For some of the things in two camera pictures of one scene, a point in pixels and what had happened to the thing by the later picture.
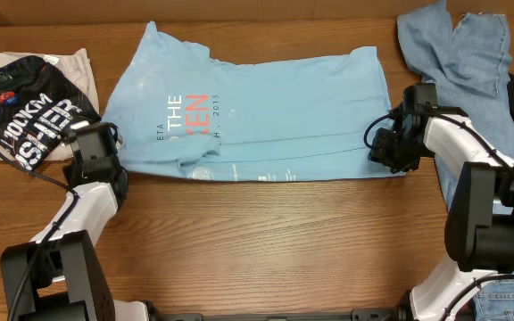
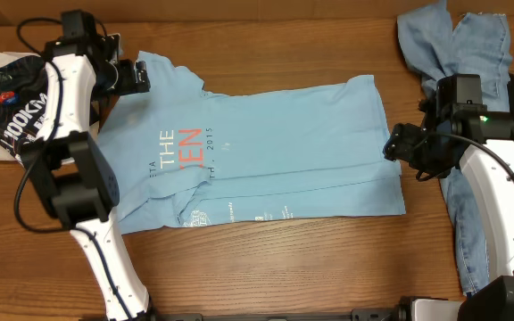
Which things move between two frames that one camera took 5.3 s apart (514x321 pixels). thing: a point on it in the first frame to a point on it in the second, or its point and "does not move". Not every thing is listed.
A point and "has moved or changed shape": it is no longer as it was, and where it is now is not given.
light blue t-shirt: [183, 114] has moved or changed shape
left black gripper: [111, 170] to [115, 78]
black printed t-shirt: [28, 107] does not move
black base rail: [354, 315] does not move
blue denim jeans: [468, 57] does not move
